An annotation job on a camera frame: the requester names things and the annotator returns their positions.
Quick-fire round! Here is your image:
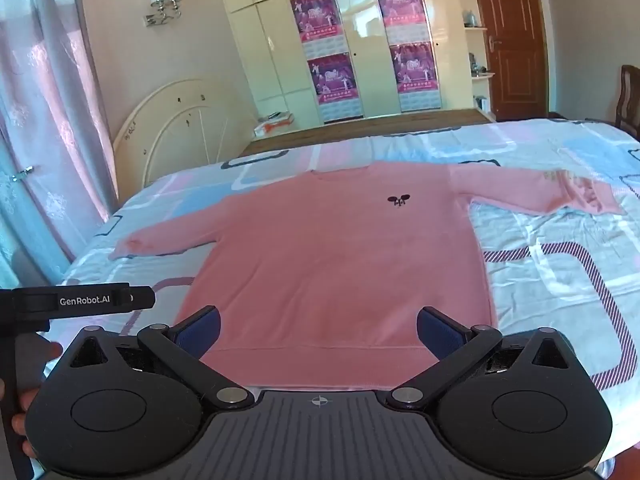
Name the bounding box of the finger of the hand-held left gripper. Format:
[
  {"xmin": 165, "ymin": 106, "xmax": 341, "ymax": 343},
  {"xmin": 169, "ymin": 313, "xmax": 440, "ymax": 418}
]
[{"xmin": 129, "ymin": 286, "xmax": 156, "ymax": 309}]

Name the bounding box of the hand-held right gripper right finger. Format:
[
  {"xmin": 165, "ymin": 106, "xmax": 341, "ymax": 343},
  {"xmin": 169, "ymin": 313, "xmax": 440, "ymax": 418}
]
[{"xmin": 389, "ymin": 307, "xmax": 573, "ymax": 411}]

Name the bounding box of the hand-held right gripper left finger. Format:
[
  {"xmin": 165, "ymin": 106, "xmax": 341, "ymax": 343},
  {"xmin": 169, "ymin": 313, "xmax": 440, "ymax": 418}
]
[{"xmin": 67, "ymin": 306, "xmax": 253, "ymax": 412}]

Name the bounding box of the pink sweater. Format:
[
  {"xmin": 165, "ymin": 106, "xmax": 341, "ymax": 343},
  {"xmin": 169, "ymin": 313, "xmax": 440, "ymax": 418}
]
[{"xmin": 109, "ymin": 161, "xmax": 628, "ymax": 392}]

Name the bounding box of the person's left hand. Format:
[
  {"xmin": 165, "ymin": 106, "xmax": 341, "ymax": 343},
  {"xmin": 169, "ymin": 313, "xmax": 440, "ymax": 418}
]
[{"xmin": 11, "ymin": 342, "xmax": 63, "ymax": 458}]

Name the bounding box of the patterned bedsheet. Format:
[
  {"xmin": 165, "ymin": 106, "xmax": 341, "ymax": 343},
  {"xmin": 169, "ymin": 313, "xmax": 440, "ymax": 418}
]
[{"xmin": 30, "ymin": 119, "xmax": 640, "ymax": 480}]

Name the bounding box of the blue curtain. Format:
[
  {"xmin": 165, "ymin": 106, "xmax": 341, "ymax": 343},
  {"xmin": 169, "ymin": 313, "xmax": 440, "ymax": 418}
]
[{"xmin": 0, "ymin": 0, "xmax": 71, "ymax": 291}]

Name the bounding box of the cream curved headboard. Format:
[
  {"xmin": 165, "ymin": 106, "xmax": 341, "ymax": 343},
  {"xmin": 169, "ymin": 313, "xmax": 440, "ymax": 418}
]
[{"xmin": 112, "ymin": 78, "xmax": 261, "ymax": 188}]

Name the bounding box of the pink curtain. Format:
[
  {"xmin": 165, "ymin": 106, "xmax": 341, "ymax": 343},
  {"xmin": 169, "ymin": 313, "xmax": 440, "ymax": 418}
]
[{"xmin": 27, "ymin": 0, "xmax": 121, "ymax": 271}]

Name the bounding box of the wooden bed board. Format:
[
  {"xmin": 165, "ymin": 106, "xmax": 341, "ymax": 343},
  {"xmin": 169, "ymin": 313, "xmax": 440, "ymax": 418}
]
[{"xmin": 240, "ymin": 108, "xmax": 496, "ymax": 158}]

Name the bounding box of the cream wardrobe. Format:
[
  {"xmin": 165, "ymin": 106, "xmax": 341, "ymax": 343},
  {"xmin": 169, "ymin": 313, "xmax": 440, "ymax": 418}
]
[{"xmin": 210, "ymin": 0, "xmax": 476, "ymax": 128}]

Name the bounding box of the wooden chair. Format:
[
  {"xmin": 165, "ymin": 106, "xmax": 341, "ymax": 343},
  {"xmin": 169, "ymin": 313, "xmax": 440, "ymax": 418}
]
[{"xmin": 614, "ymin": 64, "xmax": 640, "ymax": 131}]

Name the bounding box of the white corner shelf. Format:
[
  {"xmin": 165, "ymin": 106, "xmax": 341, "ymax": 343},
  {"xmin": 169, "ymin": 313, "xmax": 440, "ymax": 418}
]
[{"xmin": 450, "ymin": 0, "xmax": 496, "ymax": 111}]

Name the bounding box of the brown wooden door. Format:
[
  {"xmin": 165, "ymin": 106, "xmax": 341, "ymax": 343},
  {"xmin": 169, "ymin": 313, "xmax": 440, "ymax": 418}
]
[{"xmin": 467, "ymin": 0, "xmax": 551, "ymax": 122}]

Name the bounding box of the purple wall poster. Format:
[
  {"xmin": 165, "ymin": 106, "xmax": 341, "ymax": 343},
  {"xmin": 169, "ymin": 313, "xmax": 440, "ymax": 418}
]
[
  {"xmin": 306, "ymin": 52, "xmax": 364, "ymax": 122},
  {"xmin": 373, "ymin": 0, "xmax": 432, "ymax": 43},
  {"xmin": 290, "ymin": 0, "xmax": 346, "ymax": 58},
  {"xmin": 389, "ymin": 41, "xmax": 442, "ymax": 112}
]

